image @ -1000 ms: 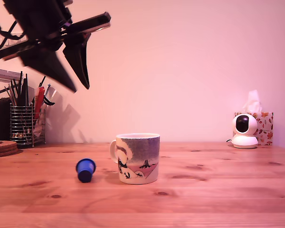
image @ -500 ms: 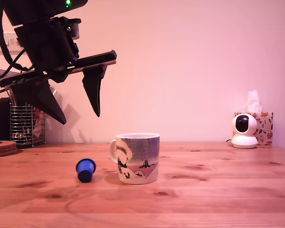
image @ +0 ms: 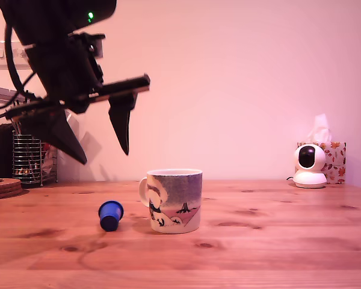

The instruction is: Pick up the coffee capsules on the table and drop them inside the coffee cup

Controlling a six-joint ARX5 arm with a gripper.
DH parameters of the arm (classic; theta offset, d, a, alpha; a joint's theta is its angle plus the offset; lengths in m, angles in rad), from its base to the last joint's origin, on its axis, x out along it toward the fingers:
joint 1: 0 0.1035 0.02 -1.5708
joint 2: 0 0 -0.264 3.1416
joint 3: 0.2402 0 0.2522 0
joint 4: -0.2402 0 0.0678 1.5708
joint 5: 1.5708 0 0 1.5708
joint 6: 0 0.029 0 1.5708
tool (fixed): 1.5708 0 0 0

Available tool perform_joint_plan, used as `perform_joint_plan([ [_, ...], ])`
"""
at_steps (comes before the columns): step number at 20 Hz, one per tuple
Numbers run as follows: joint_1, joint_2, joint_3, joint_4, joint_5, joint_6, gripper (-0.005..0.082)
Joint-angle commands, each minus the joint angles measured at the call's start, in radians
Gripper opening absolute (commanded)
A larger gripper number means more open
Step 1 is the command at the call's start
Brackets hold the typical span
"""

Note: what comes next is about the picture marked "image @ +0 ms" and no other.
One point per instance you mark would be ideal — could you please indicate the blue coffee capsule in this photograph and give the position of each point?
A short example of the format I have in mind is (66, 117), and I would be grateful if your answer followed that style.
(109, 215)

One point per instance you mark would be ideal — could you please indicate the round cork trivet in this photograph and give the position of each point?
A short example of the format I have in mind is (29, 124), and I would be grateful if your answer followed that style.
(9, 182)
(6, 189)
(3, 196)

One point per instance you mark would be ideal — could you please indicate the printed ceramic mug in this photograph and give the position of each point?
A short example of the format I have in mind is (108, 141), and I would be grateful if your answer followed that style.
(174, 204)

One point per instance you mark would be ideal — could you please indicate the white tissue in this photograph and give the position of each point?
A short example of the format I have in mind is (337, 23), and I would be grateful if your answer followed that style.
(319, 129)

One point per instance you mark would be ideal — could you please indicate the leaf print tissue box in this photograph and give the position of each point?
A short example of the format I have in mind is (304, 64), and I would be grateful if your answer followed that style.
(337, 162)

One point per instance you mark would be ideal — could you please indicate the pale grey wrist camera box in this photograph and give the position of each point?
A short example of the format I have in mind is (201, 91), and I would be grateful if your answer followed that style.
(96, 49)

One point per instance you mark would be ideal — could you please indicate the small white round camera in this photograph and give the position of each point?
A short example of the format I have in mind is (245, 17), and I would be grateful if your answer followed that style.
(308, 177)

